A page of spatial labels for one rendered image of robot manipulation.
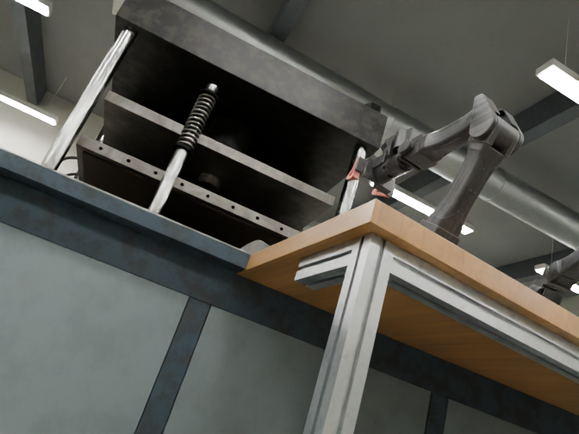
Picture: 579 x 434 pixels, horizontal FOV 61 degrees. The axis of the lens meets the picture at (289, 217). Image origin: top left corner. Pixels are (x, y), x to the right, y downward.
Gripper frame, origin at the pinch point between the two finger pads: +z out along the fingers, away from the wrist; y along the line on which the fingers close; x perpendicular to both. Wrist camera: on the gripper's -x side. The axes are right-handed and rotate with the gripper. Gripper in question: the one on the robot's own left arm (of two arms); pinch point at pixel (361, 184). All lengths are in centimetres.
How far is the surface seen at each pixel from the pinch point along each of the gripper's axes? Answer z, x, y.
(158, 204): 73, 6, 44
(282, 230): 71, -8, -8
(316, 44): 267, -315, -55
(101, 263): -4, 53, 57
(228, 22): 253, -259, 38
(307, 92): 61, -72, 6
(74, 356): -4, 72, 54
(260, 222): 71, -7, 2
